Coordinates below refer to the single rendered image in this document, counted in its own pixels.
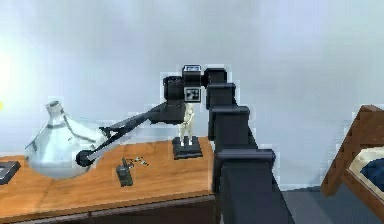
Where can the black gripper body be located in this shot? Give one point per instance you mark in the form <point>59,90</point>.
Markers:
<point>172,100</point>

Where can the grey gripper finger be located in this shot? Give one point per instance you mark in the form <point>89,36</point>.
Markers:
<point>128,122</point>
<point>103,146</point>

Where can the clear glass vase container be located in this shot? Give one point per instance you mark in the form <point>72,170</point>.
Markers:
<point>61,143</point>

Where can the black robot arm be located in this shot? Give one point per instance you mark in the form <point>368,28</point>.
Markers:
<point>243,173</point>

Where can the dark green walkie-talkie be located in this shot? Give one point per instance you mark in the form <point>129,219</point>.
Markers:
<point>124,173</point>

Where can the white statue on black base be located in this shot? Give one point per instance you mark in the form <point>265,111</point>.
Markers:
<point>187,133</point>

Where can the brown wooden desk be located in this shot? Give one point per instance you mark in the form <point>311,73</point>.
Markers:
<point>110,190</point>

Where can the dark flat device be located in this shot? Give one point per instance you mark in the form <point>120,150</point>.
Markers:
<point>6,171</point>

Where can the brown wooden bed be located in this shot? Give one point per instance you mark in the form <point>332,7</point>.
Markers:
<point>360,153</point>

